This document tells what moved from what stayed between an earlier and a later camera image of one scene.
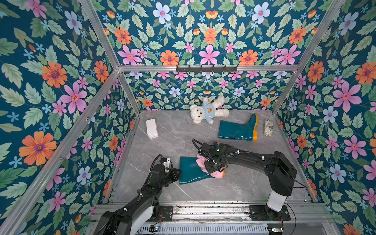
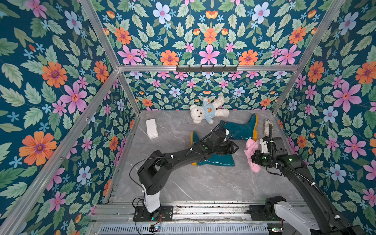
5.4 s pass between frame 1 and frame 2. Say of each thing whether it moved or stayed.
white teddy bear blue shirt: stayed
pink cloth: moved
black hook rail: stayed
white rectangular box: stayed
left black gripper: moved
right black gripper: moved
